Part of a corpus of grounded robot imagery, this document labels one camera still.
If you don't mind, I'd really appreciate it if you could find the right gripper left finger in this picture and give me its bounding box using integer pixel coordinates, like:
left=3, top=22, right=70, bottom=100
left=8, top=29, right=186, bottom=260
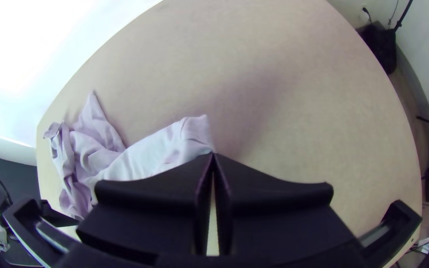
left=75, top=153, right=215, bottom=258

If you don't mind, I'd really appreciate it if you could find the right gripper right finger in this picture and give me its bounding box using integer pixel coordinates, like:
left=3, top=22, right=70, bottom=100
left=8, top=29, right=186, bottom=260
left=215, top=153, right=361, bottom=258

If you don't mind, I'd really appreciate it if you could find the grey t-shirt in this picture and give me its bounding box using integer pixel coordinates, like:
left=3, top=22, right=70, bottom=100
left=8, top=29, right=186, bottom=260
left=43, top=91, right=215, bottom=220

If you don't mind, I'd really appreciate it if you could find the black bag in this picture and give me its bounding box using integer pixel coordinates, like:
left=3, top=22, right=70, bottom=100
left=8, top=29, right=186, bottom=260
left=357, top=20, right=398, bottom=75

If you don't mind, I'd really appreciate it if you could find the black stand pole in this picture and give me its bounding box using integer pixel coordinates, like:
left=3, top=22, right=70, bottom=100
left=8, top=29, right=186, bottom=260
left=393, top=0, right=415, bottom=33

